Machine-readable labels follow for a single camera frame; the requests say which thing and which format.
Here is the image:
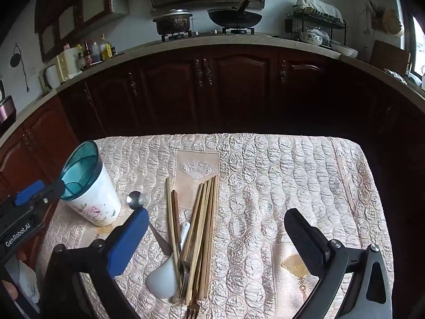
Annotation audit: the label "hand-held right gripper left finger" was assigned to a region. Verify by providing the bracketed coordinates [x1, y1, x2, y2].
[43, 208, 149, 319]

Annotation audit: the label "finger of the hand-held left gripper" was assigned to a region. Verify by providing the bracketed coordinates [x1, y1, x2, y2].
[13, 179, 66, 207]

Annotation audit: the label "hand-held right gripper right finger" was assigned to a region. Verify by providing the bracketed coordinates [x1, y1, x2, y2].
[284, 208, 394, 319]

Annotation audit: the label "dark brown chopstick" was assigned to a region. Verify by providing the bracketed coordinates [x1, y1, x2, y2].
[172, 189, 182, 253]

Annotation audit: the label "bundle of wooden chopsticks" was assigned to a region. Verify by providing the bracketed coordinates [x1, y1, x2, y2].
[166, 174, 220, 306]

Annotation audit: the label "metal spoon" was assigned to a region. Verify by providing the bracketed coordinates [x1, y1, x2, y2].
[126, 191, 173, 256]

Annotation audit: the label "white cloth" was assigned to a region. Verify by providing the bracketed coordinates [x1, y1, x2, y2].
[5, 256, 39, 298]

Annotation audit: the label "white ceramic spoon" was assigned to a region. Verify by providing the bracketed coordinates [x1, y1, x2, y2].
[147, 221, 191, 300]

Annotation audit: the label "pink quilted tablecloth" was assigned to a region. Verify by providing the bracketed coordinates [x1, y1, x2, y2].
[36, 133, 396, 319]

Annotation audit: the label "purple rice cooker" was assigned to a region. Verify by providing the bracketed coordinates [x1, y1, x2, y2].
[0, 95, 16, 123]

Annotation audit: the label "cream microwave oven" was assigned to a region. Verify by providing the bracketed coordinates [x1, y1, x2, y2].
[39, 47, 83, 95]

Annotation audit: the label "row of condiment bottles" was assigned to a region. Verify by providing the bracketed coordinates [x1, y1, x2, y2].
[77, 34, 117, 70]

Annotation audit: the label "brown wooden base cabinets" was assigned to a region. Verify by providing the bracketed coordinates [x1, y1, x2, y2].
[0, 45, 425, 207]

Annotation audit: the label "white bowl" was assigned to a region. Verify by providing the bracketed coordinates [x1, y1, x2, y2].
[332, 41, 359, 58]

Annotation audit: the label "wooden cutting board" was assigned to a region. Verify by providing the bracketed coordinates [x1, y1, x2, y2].
[369, 40, 410, 74]

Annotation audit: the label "patterned ceramic bowl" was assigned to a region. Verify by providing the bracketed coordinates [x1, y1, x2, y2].
[300, 28, 324, 46]

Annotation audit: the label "black dish rack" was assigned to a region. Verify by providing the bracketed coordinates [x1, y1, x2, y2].
[285, 0, 347, 49]

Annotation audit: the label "stone kitchen countertop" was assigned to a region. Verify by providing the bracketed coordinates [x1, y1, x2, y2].
[0, 33, 425, 147]

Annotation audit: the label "gas stove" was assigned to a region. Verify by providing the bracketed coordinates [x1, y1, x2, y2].
[161, 27, 256, 42]

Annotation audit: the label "dark cooking pot with lid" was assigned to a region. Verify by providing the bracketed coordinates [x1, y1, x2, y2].
[153, 8, 193, 35]

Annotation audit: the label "black wok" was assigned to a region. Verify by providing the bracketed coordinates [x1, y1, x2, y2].
[207, 0, 262, 28]

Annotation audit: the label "round bamboo strainer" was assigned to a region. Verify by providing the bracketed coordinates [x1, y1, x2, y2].
[383, 9, 404, 36]

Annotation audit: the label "round black wall hanger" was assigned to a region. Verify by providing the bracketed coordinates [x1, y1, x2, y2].
[10, 44, 31, 93]

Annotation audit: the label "brown wall cabinet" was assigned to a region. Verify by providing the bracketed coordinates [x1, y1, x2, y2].
[35, 0, 130, 62]

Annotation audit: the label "wall chopstick basket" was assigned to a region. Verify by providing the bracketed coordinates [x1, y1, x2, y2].
[367, 2, 387, 34]

